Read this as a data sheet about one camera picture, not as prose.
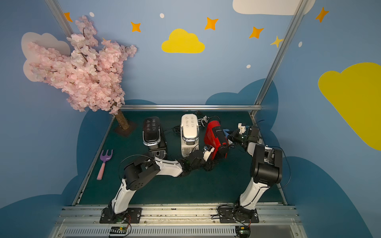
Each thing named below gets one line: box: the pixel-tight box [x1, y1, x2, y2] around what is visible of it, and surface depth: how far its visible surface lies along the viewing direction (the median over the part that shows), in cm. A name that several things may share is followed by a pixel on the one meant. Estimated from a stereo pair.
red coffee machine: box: [203, 115, 230, 160], surface depth 87 cm
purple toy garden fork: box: [96, 149, 114, 181], surface depth 95 cm
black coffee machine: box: [142, 116, 168, 160], surface depth 83 cm
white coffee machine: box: [180, 113, 200, 158], surface depth 85 cm
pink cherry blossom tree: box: [27, 15, 138, 130], surface depth 67 cm
